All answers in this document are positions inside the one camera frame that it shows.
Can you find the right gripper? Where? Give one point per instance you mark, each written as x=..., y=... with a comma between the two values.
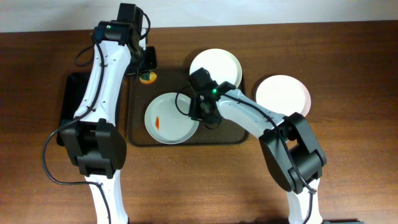
x=201, y=109

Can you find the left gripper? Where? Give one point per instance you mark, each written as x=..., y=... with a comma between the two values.
x=146, y=62

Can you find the green yellow sponge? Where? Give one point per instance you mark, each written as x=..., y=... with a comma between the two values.
x=148, y=78

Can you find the pale blue plate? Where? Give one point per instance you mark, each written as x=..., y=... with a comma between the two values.
x=165, y=122

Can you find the white plate back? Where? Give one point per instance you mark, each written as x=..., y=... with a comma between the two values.
x=222, y=65

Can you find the white plate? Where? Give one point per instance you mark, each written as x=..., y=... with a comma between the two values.
x=284, y=94
x=222, y=65

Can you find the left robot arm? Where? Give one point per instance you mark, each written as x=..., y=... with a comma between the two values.
x=91, y=138

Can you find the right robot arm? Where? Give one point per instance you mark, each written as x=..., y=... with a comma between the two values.
x=292, y=153

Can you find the brown large serving tray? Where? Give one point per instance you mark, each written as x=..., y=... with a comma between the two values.
x=172, y=79

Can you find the black small tray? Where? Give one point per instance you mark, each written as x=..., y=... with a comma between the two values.
x=75, y=88

